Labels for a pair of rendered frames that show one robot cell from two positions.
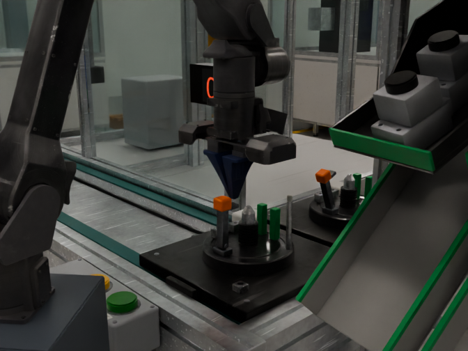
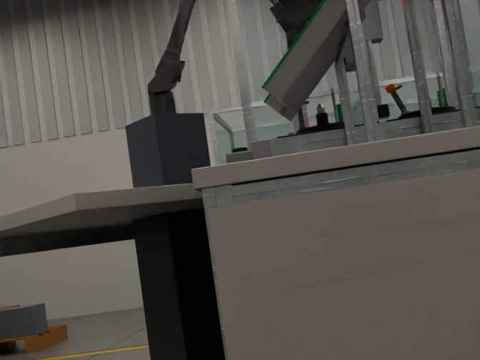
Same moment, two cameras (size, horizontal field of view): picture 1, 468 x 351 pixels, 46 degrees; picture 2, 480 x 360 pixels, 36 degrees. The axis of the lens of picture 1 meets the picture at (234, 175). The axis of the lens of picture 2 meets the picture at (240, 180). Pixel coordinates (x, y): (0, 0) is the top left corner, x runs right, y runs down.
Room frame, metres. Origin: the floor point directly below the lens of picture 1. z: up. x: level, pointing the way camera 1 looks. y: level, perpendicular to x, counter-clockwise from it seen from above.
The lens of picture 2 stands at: (-0.64, -1.14, 0.75)
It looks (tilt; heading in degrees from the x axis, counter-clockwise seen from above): 4 degrees up; 45
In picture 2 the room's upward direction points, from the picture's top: 8 degrees counter-clockwise
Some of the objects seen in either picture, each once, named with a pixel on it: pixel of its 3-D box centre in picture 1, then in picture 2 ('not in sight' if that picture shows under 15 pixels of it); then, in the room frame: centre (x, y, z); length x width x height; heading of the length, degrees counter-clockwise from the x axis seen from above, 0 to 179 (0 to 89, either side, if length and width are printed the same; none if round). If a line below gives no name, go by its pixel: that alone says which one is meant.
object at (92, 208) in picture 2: not in sight; (187, 204); (0.46, 0.16, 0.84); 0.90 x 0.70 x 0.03; 174
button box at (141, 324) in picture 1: (97, 306); (243, 166); (0.69, 0.19, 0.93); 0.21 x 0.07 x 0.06; 43
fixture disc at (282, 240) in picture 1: (248, 249); (324, 131); (0.78, -0.02, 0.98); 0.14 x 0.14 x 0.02
